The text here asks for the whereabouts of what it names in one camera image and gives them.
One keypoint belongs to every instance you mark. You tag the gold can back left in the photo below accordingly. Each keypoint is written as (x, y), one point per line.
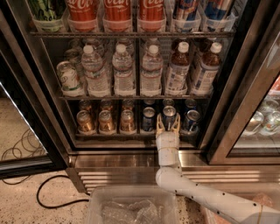
(85, 105)

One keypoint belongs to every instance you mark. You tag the gold can back right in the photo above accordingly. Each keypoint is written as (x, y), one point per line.
(128, 104)

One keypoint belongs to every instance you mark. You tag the brown tea bottle right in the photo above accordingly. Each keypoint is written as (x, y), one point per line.
(205, 69)

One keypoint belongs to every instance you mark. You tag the clear water bottle middle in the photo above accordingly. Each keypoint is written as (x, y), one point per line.
(124, 81)

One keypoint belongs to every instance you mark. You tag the clear plastic bin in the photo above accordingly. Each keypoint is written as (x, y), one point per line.
(262, 197)
(132, 204)

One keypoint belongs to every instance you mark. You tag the green white soda can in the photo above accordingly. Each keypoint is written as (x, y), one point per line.
(70, 82)

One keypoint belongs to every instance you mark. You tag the gold can back middle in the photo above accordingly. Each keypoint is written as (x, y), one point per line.
(106, 105)

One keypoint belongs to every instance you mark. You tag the steel fridge base grille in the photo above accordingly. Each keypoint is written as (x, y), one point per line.
(87, 171)

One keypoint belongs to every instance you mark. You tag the red coca-cola can left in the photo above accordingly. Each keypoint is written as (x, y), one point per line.
(83, 14)

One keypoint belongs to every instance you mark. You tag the gold can front right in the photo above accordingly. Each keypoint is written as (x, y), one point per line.
(127, 123)

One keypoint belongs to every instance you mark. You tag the gold can front left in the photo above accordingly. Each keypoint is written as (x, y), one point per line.
(85, 122)

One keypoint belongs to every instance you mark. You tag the red coca-cola can right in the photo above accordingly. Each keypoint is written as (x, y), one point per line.
(150, 15)

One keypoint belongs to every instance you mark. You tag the clear water bottle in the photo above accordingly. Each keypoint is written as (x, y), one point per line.
(124, 81)
(95, 72)
(151, 72)

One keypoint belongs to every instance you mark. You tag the brown tea bottle left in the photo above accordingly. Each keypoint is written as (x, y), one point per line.
(177, 69)

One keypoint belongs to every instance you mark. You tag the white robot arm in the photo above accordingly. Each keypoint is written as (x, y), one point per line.
(172, 180)

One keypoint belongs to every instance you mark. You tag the gold can front middle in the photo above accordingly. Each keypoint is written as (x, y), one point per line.
(106, 123)

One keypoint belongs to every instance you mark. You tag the blue red can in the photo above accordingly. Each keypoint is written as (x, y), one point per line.
(185, 17)
(216, 15)

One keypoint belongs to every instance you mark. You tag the blue red can left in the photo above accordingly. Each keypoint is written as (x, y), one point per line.
(185, 17)

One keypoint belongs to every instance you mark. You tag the clear plastic bin right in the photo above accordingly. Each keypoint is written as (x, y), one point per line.
(262, 197)

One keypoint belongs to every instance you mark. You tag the blue red can right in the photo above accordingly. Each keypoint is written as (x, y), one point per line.
(216, 15)

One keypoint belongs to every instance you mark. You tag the red coca-cola can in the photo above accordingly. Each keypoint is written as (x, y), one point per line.
(117, 15)
(83, 14)
(150, 15)

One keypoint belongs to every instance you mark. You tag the gold can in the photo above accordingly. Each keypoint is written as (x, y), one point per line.
(127, 123)
(106, 123)
(128, 104)
(85, 122)
(106, 105)
(85, 105)

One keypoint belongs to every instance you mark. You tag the open glass fridge door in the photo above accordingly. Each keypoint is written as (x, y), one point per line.
(25, 146)

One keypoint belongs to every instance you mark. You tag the clear water bottle left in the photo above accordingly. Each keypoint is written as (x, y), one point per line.
(95, 72)

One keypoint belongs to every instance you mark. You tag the green can top shelf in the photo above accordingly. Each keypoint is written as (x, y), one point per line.
(48, 15)

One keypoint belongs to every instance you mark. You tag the blue pepsi can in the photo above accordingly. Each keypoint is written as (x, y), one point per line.
(148, 119)
(169, 114)
(149, 103)
(168, 102)
(190, 104)
(191, 121)

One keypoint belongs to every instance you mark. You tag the clear plastic bin left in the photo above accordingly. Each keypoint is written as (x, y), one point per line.
(132, 204)

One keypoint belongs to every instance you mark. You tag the brown tea bottle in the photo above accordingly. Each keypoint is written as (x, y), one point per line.
(205, 69)
(177, 69)

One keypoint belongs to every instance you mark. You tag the red coca-cola can middle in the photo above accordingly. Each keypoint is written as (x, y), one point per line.
(117, 15)

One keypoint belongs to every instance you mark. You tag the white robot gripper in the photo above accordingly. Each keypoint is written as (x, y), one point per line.
(167, 140)

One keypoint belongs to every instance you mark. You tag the clear water bottle right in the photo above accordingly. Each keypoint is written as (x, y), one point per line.
(151, 72)

